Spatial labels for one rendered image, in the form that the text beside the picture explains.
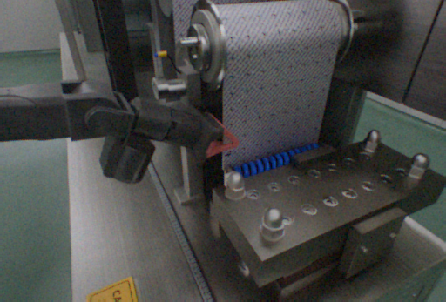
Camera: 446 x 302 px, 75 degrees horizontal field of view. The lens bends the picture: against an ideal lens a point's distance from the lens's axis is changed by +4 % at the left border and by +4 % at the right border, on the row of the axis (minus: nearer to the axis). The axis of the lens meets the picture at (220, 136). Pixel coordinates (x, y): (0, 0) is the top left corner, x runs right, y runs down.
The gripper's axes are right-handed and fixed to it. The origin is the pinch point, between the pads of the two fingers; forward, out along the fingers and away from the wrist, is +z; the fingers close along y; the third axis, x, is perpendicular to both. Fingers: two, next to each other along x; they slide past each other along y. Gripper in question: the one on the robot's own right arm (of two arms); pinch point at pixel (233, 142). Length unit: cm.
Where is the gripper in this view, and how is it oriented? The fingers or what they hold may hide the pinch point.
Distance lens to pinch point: 52.9
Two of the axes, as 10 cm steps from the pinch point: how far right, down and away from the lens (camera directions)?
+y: 4.4, 4.6, -7.7
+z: 7.9, 2.1, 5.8
